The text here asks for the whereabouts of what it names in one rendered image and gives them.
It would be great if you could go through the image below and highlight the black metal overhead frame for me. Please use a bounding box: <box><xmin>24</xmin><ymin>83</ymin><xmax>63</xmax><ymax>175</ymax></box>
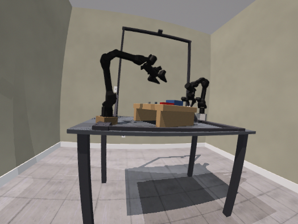
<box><xmin>114</xmin><ymin>27</ymin><xmax>192</xmax><ymax>116</ymax></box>

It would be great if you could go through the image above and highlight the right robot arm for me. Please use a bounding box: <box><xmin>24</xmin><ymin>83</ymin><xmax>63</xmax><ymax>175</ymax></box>
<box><xmin>100</xmin><ymin>49</ymin><xmax>157</xmax><ymax>117</ymax></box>

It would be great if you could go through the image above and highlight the blue open-top tray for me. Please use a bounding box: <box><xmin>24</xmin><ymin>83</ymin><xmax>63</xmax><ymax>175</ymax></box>
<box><xmin>166</xmin><ymin>100</ymin><xmax>183</xmax><ymax>106</ymax></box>

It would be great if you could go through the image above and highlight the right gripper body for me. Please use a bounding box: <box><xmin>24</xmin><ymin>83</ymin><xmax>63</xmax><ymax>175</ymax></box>
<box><xmin>148</xmin><ymin>67</ymin><xmax>166</xmax><ymax>81</ymax></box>

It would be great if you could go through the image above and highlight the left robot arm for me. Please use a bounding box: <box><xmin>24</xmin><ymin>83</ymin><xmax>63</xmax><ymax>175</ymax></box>
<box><xmin>185</xmin><ymin>77</ymin><xmax>209</xmax><ymax>114</ymax></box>

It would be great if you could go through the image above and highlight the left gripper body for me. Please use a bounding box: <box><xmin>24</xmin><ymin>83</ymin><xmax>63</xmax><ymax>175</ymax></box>
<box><xmin>181</xmin><ymin>95</ymin><xmax>201</xmax><ymax>102</ymax></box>

